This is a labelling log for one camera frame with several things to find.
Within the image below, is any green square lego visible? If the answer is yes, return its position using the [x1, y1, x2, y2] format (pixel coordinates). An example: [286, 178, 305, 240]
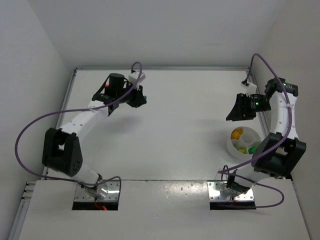
[248, 145, 258, 155]

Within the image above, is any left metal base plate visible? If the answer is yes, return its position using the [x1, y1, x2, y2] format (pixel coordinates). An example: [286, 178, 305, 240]
[74, 180, 120, 203]

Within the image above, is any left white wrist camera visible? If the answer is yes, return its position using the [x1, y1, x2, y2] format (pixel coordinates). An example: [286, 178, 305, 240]
[128, 72, 146, 84]

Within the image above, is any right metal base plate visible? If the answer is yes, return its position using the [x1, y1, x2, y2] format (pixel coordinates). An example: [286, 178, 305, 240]
[207, 180, 255, 203]

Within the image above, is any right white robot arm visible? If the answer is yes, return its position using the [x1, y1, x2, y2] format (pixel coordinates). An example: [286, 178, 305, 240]
[226, 78, 307, 194]

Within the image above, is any white round divided container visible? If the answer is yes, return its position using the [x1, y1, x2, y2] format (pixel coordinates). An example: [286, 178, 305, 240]
[226, 126, 262, 161]

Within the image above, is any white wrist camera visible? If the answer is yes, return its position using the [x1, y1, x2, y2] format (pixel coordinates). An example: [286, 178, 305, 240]
[128, 72, 146, 84]
[241, 79, 257, 95]

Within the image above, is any black thin cable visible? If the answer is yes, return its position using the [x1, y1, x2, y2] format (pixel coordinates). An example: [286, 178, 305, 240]
[221, 164, 232, 192]

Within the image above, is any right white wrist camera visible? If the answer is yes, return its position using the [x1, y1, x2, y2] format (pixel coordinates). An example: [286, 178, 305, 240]
[241, 79, 257, 95]

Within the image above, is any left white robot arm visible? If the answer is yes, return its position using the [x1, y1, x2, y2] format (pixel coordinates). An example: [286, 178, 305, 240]
[42, 71, 147, 189]

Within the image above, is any lime green lego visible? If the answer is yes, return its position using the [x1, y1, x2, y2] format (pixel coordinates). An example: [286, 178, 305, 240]
[238, 148, 246, 154]

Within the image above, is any metal base plate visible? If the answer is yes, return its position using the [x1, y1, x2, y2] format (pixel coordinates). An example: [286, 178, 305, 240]
[207, 180, 255, 203]
[74, 180, 120, 203]

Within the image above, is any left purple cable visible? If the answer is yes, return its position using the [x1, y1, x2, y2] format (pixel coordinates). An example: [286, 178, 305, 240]
[14, 61, 144, 190]

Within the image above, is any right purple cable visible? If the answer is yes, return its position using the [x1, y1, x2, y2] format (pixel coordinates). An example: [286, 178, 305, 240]
[217, 53, 293, 209]

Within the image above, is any yellow long lego brick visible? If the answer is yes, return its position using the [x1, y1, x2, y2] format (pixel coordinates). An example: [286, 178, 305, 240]
[230, 127, 244, 140]

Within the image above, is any purple cable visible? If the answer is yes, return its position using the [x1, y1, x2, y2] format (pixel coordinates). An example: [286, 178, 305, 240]
[217, 53, 293, 209]
[14, 61, 144, 190]

